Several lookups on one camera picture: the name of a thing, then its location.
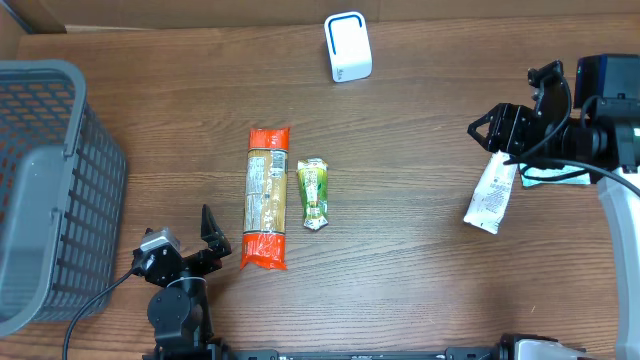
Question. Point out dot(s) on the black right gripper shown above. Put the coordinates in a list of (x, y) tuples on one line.
[(503, 132)]

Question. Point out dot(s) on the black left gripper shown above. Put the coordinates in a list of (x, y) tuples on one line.
[(191, 258)]

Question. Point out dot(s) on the orange spaghetti pack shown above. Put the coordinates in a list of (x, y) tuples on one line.
[(264, 228)]

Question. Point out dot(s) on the teal tissue wipes pack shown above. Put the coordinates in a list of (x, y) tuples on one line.
[(567, 175)]

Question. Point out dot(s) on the white tube gold cap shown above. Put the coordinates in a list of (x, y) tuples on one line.
[(491, 195)]

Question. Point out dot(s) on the green snack pouch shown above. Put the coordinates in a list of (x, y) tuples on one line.
[(312, 176)]

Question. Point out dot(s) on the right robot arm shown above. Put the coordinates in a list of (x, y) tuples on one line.
[(592, 126)]

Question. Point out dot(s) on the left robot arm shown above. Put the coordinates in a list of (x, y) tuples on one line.
[(179, 311)]

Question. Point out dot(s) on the white barcode scanner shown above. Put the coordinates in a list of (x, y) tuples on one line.
[(348, 46)]

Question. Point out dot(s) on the grey plastic mesh basket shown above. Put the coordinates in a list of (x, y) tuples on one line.
[(63, 183)]

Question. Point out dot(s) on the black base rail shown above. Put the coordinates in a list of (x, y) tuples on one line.
[(226, 353)]

